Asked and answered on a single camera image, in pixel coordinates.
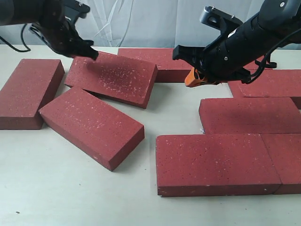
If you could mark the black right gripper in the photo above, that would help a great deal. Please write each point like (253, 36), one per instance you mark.
(221, 61)

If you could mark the speckled red brick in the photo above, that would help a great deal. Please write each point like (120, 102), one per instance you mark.
(116, 77)

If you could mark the back left row brick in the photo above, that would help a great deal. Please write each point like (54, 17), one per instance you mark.
(169, 70)

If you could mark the right middle row brick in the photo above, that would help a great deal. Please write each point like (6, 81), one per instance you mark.
(271, 83)

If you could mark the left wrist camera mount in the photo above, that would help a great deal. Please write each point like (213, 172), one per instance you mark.
(73, 10)

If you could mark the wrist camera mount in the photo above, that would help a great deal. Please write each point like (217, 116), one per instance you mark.
(73, 10)
(219, 20)

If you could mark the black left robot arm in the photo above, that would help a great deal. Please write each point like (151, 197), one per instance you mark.
(25, 12)

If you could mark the third row red brick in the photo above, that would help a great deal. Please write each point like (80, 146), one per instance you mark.
(256, 115)

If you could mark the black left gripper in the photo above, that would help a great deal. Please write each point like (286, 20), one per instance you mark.
(62, 38)

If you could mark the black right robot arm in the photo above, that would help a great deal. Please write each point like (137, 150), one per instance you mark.
(277, 24)

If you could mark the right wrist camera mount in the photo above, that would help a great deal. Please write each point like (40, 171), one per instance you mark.
(219, 20)

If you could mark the blue white backdrop curtain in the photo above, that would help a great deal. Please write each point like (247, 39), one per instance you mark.
(156, 23)

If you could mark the back right row brick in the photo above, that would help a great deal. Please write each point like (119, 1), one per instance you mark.
(252, 66)

